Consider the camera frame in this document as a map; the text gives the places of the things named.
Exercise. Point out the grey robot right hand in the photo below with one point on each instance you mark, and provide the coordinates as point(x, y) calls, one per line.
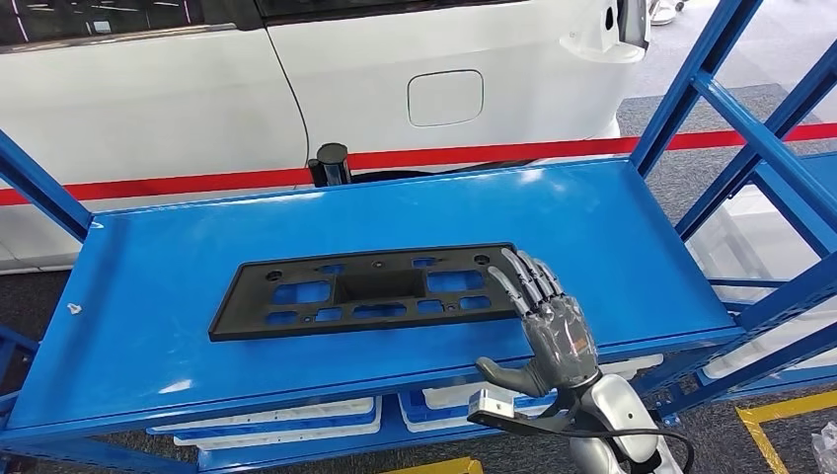
point(559, 340)

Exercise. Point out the black plastic panel part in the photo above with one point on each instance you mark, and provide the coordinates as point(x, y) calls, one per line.
point(261, 322)

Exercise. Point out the blue metal shelf rack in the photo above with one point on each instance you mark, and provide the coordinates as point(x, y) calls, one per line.
point(13, 340)
point(196, 366)
point(825, 173)

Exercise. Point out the large white plastic crate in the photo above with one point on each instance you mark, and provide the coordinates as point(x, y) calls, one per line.
point(732, 235)
point(752, 363)

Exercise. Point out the clear plastic bag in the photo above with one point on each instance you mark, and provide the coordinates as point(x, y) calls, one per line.
point(827, 451)

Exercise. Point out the white car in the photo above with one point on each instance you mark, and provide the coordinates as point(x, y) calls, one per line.
point(163, 98)

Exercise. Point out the small white scrap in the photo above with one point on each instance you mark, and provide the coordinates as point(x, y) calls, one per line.
point(75, 308)

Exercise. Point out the black stanchion post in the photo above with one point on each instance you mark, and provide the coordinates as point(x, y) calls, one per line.
point(330, 167)

